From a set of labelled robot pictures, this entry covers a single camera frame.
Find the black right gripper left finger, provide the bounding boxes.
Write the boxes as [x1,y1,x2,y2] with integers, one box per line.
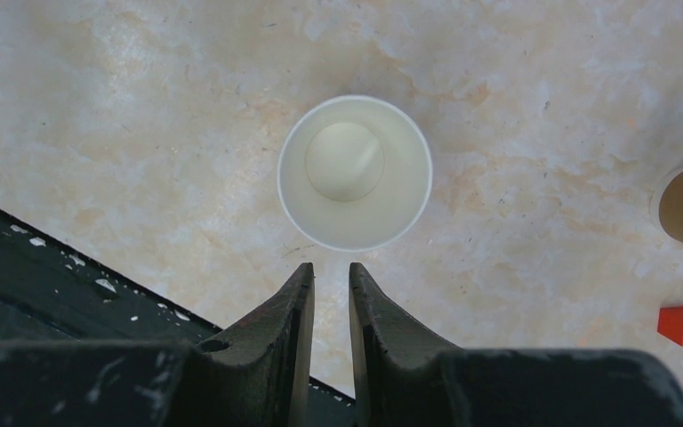
[0,262,314,426]

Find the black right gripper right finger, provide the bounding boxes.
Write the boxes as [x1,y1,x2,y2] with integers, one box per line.
[349,262,683,426]

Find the single brown paper cup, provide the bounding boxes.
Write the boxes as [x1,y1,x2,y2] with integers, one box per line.
[277,95,433,253]

